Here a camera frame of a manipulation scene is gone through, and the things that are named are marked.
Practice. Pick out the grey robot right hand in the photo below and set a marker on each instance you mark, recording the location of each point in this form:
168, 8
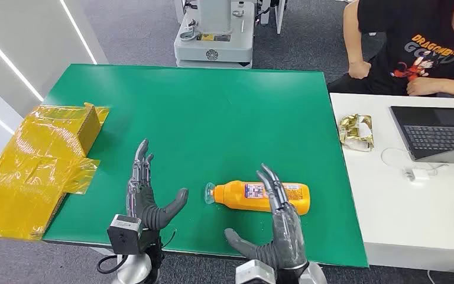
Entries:
287, 239

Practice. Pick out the person's right hand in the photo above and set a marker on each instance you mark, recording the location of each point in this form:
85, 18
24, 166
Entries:
359, 70

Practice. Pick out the person's left hand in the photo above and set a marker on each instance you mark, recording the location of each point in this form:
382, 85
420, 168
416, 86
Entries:
421, 86

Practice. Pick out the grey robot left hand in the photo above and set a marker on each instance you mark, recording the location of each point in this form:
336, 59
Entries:
142, 204

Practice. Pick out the orange plastic bottle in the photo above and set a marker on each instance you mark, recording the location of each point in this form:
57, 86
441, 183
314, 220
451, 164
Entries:
235, 196

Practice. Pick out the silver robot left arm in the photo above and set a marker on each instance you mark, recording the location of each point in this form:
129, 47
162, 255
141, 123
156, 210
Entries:
135, 270

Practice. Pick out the dark grey laptop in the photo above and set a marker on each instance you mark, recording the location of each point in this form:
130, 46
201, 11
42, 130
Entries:
438, 133

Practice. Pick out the gold foil wrapper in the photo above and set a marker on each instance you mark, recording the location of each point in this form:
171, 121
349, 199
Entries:
354, 131

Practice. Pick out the person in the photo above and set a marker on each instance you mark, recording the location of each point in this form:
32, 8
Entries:
407, 23

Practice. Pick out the white power adapter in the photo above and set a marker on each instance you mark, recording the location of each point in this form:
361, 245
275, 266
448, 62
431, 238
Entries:
418, 175

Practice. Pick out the white desk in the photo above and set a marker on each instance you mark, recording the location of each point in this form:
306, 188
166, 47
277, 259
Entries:
399, 211

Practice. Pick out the yellow taped cardboard box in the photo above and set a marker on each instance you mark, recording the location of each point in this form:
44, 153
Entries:
31, 168

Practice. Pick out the grey wheeled robot machine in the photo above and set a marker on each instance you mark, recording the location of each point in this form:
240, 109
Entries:
215, 43

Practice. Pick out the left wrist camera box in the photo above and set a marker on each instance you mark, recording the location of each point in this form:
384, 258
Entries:
123, 235

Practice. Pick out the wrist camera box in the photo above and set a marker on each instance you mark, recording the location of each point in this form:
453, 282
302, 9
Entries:
254, 274
123, 235

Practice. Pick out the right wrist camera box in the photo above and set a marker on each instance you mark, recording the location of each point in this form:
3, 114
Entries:
254, 274

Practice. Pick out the white metal frame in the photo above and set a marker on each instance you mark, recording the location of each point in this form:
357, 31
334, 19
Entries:
280, 15

